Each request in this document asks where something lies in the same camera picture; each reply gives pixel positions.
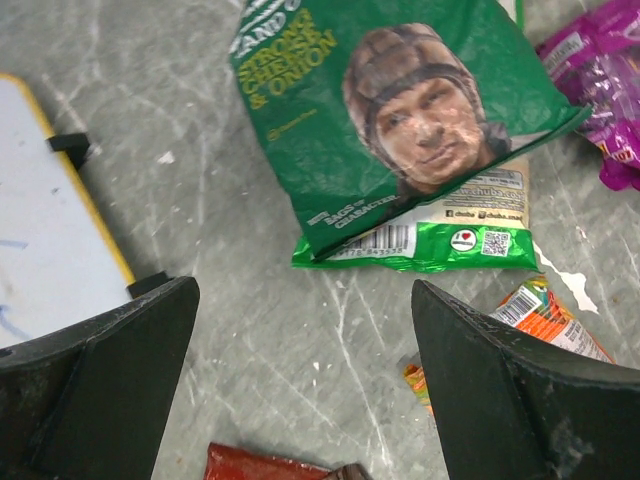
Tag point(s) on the yellow framed whiteboard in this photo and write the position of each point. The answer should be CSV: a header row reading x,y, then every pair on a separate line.
x,y
60,265

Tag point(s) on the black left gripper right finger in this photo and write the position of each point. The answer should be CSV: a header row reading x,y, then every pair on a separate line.
x,y
510,406

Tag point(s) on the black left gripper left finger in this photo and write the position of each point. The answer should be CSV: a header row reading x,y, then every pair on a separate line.
x,y
91,401

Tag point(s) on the red snack packet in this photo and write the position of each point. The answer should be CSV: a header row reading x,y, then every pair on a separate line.
x,y
232,463

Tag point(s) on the orange snack bag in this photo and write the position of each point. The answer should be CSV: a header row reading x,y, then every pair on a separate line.
x,y
535,309

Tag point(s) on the green Chuba cassava chips bag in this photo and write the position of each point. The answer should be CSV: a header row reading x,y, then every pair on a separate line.
x,y
483,224

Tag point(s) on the dark green crisps bag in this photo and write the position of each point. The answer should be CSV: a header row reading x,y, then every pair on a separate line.
x,y
366,109

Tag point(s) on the purple snack bag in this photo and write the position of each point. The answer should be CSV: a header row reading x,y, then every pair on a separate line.
x,y
594,61

